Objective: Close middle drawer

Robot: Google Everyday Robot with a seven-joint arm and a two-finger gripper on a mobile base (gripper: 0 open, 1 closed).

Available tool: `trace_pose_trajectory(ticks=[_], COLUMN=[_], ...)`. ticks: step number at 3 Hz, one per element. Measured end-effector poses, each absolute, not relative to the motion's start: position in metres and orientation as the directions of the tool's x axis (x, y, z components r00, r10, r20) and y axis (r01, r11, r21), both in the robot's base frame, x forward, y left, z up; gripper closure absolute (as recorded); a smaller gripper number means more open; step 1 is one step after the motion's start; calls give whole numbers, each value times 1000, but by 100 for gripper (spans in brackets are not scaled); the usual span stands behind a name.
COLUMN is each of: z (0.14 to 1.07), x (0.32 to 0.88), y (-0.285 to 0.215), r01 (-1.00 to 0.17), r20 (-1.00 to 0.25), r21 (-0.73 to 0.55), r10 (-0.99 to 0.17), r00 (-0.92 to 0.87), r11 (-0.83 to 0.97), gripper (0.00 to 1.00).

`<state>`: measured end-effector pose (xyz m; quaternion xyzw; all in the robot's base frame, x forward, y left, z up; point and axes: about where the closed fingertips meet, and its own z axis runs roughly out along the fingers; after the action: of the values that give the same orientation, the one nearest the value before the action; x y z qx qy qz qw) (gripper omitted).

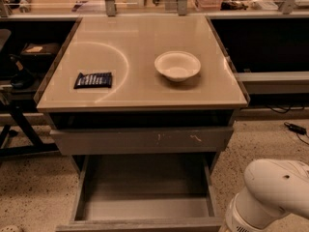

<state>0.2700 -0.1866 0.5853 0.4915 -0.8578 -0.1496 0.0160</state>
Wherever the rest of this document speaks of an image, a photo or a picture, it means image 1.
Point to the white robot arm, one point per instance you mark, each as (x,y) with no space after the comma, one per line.
(273,189)

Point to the grey drawer cabinet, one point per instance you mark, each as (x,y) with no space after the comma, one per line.
(140,97)

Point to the grey top drawer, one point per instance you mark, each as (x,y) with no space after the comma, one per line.
(142,140)

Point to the white bowl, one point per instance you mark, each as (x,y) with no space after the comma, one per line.
(177,66)

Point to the dark blue snack packet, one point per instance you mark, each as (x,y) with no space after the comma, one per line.
(94,80)

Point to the dark box with label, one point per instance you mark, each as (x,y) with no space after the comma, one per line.
(39,52)

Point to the black metal stand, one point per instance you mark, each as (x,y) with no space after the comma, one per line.
(36,146)

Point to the white perforated floor object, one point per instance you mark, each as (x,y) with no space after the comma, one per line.
(11,228)

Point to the grey shelf rail right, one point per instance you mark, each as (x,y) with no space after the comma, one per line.
(266,83)

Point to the grey metal post middle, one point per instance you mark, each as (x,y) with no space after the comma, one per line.
(182,0)

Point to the grey metal post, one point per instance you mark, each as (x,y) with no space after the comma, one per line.
(287,7)
(109,0)
(182,0)

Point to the grey metal post left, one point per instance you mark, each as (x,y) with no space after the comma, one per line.
(109,0)

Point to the black power adapter with cable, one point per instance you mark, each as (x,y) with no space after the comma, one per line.
(298,130)

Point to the grey metal post right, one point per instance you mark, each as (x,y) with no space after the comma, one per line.
(287,7)

